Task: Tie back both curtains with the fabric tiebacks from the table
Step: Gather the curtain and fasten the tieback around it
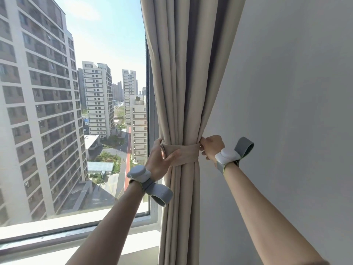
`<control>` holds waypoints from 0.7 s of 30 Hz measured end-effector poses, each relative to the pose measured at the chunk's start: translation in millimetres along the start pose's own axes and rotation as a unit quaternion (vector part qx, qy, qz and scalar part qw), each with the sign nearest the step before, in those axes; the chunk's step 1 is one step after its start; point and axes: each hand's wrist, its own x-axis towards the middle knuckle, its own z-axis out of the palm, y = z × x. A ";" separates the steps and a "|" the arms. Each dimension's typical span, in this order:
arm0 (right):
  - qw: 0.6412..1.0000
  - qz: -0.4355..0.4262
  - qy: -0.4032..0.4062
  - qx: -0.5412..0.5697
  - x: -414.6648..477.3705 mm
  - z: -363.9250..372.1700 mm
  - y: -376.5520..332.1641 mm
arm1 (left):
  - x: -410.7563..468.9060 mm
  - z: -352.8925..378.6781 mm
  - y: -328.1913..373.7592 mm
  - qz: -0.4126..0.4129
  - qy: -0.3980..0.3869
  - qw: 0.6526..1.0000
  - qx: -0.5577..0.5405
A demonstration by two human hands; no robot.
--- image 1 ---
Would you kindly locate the white grey wrist tracker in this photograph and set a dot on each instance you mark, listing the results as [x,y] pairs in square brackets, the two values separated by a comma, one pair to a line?
[138,173]
[227,155]

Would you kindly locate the person's left forearm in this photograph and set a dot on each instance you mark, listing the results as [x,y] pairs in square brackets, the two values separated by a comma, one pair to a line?
[110,231]

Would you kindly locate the person's left hand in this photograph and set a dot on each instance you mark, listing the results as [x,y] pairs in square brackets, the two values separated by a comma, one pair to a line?
[157,165]

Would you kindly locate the person's right forearm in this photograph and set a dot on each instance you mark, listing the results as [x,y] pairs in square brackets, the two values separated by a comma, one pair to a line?
[259,212]

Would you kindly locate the beige curtain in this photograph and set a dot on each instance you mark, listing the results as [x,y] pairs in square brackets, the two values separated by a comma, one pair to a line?
[187,66]

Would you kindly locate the white window sill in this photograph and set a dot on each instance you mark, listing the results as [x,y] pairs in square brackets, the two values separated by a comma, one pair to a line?
[41,258]

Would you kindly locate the large grey apartment building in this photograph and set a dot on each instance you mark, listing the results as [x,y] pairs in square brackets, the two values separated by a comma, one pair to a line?
[35,107]

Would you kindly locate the slim white tower building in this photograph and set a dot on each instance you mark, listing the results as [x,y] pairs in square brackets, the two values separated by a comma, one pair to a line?
[129,85]

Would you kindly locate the person's right hand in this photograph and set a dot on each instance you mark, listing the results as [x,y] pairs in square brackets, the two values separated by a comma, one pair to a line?
[213,144]

